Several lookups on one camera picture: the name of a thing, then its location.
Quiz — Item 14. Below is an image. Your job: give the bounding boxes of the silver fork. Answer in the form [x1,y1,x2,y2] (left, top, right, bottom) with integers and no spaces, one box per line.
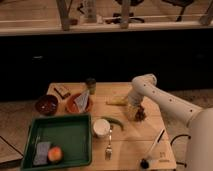
[105,125,113,160]

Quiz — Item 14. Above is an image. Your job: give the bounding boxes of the grey sponge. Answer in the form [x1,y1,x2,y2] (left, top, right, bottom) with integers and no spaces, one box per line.
[33,142,51,166]

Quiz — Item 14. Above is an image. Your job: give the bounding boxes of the yellow banana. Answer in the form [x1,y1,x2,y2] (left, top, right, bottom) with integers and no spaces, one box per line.
[106,97,127,106]

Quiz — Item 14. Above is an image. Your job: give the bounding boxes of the white paper cup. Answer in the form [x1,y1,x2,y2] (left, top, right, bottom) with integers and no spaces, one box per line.
[93,119,110,138]

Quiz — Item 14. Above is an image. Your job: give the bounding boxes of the green plastic tray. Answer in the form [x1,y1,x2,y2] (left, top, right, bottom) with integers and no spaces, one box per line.
[20,114,92,171]

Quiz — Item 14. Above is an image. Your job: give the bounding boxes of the dark red grapes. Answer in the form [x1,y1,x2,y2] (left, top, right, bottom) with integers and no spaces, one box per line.
[135,106,146,121]

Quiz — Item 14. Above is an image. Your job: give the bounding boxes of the orange plate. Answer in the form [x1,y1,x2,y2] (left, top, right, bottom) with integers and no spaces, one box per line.
[65,93,93,114]

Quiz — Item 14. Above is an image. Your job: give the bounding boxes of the red yellow apple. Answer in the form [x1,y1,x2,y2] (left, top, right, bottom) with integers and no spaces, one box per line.
[48,146,63,163]

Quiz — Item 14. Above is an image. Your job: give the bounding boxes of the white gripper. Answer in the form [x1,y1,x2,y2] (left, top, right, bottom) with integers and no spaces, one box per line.
[126,90,143,121]

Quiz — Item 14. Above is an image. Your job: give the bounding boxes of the green chili pepper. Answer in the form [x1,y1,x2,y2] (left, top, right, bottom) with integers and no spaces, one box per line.
[102,116,124,131]

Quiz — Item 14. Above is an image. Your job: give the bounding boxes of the folded white paper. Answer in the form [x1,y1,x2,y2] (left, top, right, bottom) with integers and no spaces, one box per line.
[74,90,89,113]

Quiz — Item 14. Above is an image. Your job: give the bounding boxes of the black cable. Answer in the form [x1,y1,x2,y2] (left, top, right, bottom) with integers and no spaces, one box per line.
[170,133,191,168]

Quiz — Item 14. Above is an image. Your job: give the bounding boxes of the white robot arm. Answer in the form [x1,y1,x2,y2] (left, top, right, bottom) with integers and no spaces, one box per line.
[127,74,213,171]

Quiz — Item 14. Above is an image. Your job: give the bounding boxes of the dark brown bowl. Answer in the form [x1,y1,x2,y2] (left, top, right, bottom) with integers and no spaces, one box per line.
[35,95,58,116]

